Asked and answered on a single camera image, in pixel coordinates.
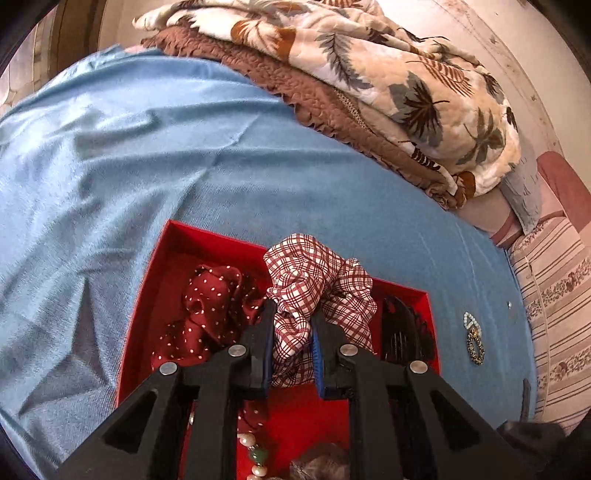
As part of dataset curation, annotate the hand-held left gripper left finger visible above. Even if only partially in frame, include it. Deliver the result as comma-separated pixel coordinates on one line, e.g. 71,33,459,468
55,300,278,480

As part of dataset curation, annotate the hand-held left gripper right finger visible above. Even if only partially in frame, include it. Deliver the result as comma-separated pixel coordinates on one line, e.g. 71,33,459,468
310,308,541,480

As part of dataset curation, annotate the red polka dot scrunchie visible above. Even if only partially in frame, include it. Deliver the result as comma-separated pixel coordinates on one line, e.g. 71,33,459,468
151,264,273,421

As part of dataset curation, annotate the red plaid scrunchie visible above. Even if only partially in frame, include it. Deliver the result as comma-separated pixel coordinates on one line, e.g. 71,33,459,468
263,234,376,388

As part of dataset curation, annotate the black comb hair clip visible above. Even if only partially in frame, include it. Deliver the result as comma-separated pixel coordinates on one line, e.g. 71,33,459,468
379,295,437,370

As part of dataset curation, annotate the black dotted mesh scrunchie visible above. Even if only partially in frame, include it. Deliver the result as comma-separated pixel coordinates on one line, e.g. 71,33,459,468
290,442,352,480

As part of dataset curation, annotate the red box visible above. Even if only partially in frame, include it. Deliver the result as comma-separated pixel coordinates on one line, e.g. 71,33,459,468
115,219,443,480

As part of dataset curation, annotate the striped floral pillow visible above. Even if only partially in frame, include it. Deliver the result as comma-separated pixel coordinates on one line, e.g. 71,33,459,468
505,217,591,430

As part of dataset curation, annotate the blue cloth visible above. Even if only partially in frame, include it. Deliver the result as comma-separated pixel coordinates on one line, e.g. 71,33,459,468
0,45,539,472

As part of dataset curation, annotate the grey quilted pillow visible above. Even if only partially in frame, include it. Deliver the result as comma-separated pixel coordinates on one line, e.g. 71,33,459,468
501,154,543,232

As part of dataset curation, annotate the floral quilted blanket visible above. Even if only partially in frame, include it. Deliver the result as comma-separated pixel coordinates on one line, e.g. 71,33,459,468
131,0,522,210

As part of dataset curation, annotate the pearl bracelet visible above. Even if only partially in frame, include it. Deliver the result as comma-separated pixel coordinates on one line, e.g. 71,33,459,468
236,431,269,480

